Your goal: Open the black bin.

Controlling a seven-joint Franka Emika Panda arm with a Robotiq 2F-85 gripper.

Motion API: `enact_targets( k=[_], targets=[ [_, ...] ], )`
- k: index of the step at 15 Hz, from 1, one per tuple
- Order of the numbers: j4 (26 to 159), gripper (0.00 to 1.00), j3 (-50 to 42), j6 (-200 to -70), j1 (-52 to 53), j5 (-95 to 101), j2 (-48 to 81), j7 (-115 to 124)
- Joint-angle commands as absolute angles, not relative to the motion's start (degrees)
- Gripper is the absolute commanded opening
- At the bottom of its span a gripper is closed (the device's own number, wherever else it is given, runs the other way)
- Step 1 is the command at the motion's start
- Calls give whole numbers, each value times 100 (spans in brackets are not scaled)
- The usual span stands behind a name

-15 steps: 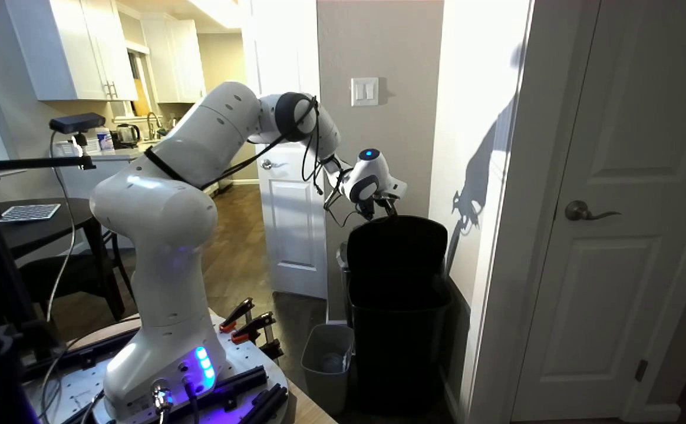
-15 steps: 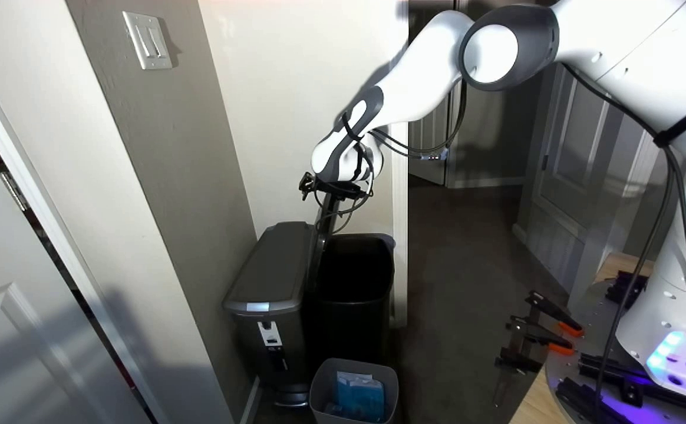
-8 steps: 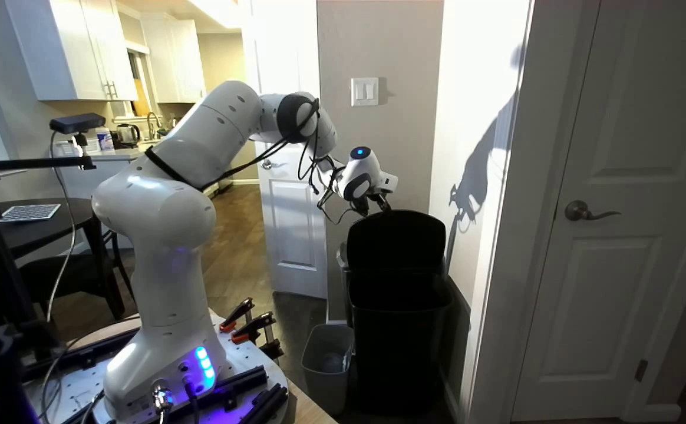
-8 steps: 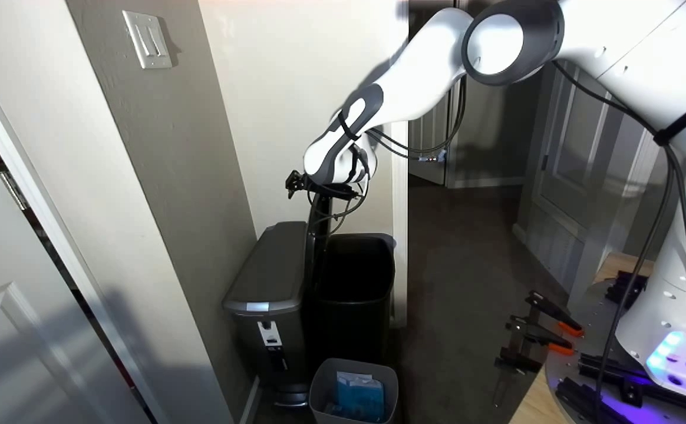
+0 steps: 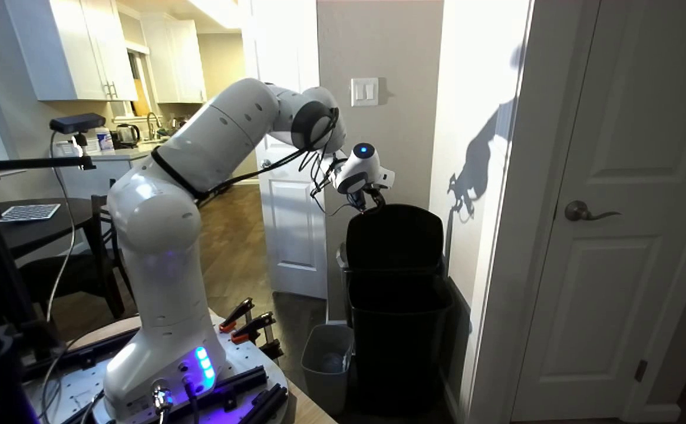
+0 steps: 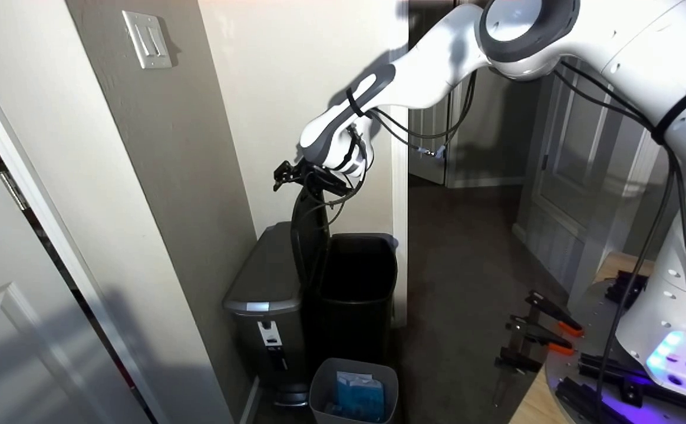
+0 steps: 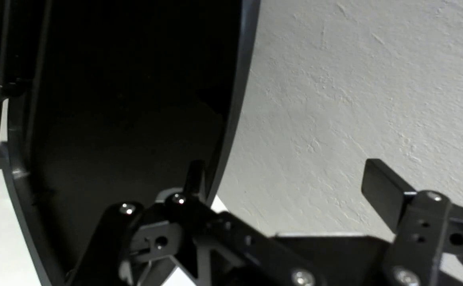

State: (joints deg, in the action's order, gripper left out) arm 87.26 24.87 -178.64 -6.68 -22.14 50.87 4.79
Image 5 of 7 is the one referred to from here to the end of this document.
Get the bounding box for orange black clamp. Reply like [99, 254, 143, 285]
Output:
[228, 310, 279, 347]
[220, 295, 257, 334]

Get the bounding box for gray tablet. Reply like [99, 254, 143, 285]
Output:
[0, 201, 63, 227]

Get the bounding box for white hanging cable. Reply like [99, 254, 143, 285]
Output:
[43, 128, 82, 325]

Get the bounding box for black camera stand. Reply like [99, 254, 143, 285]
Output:
[0, 102, 99, 380]

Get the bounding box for metal door lever handle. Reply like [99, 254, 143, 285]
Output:
[564, 199, 622, 227]

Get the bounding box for white panel door with lever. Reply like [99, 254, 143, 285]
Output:
[509, 0, 686, 424]

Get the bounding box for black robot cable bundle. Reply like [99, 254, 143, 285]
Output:
[150, 144, 361, 220]

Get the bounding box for white light switch plate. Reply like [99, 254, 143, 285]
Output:
[348, 75, 381, 110]

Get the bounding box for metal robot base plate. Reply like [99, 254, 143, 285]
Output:
[21, 313, 298, 424]

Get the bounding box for black aluminium rail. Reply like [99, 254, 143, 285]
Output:
[188, 362, 271, 412]
[237, 382, 292, 424]

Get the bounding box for black lidded trash bin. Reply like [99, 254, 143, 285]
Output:
[345, 203, 459, 416]

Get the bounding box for small gray wastebasket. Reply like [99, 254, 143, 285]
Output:
[300, 322, 358, 416]

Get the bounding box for black kettle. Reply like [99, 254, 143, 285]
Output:
[109, 121, 143, 151]

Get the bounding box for dark wooden table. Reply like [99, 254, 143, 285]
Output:
[0, 195, 138, 320]

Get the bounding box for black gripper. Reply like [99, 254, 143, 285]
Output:
[347, 184, 389, 213]

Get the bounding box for white upper kitchen cabinets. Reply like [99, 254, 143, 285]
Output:
[2, 0, 208, 103]

